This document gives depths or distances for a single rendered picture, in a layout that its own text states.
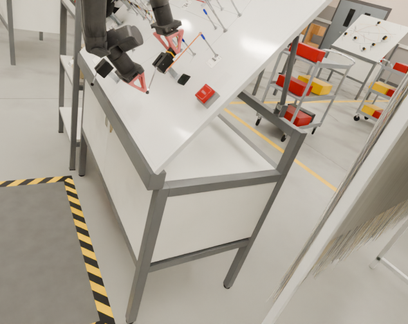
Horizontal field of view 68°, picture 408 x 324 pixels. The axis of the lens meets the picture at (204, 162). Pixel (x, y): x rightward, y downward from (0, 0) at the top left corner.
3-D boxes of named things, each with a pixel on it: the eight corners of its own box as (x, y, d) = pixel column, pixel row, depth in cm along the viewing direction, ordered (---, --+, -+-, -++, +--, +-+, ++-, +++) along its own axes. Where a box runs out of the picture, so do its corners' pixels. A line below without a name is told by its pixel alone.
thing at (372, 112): (408, 141, 515) (451, 80, 460) (398, 144, 483) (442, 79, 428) (357, 114, 573) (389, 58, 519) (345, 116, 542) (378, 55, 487)
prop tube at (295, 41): (280, 112, 127) (296, 36, 107) (275, 109, 128) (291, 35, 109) (286, 110, 128) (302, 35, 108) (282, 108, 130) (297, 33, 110)
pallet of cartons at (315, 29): (295, 54, 1061) (307, 23, 1008) (278, 47, 1109) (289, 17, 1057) (314, 56, 1136) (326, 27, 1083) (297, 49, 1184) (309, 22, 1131)
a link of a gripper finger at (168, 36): (177, 47, 108) (170, 20, 102) (189, 50, 103) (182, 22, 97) (162, 54, 105) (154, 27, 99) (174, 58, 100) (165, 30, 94)
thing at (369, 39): (355, 99, 680) (398, 22, 597) (314, 80, 752) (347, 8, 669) (370, 99, 724) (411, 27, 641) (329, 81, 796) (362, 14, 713)
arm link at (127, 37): (81, 22, 84) (87, 51, 83) (114, 4, 80) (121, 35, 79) (109, 39, 95) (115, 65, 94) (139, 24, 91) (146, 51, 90)
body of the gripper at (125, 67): (131, 63, 103) (117, 45, 97) (145, 69, 95) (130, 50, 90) (117, 76, 102) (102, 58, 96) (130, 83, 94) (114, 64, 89)
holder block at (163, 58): (158, 71, 107) (151, 63, 104) (168, 59, 107) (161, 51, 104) (165, 74, 104) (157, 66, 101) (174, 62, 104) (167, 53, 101)
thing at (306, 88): (282, 144, 360) (324, 53, 306) (251, 124, 388) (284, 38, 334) (320, 134, 426) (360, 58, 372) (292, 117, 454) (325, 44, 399)
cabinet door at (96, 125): (102, 177, 157) (110, 108, 137) (82, 127, 194) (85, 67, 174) (106, 177, 158) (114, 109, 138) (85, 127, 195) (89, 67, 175)
